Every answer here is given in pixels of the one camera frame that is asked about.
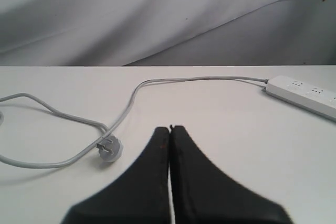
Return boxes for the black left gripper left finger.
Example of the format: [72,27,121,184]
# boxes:
[62,127,171,223]

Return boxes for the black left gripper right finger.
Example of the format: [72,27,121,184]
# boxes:
[170,125,292,223]

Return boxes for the white power strip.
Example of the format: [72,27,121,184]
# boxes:
[265,76,335,122]

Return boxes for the grey backdrop cloth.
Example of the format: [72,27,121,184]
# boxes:
[0,0,336,67]

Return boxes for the white wall plug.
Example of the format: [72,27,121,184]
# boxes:
[96,135,123,163]

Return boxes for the grey power cord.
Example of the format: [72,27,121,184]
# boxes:
[0,76,269,169]

